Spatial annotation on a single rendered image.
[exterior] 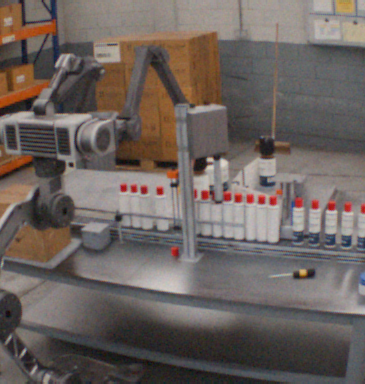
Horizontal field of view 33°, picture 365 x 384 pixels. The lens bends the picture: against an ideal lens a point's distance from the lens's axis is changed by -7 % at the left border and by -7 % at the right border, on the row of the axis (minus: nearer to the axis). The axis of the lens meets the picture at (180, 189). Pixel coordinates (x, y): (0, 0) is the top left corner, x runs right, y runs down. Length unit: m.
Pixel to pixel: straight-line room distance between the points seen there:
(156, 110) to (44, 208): 4.00
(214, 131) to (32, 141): 0.74
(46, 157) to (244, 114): 5.39
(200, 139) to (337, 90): 4.73
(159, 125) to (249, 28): 1.76
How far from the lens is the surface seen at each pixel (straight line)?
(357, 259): 2.72
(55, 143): 2.46
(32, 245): 2.86
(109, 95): 6.70
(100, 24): 8.57
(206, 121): 2.61
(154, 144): 6.59
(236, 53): 7.60
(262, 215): 2.78
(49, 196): 2.58
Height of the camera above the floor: 2.05
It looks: 19 degrees down
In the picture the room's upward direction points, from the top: 4 degrees counter-clockwise
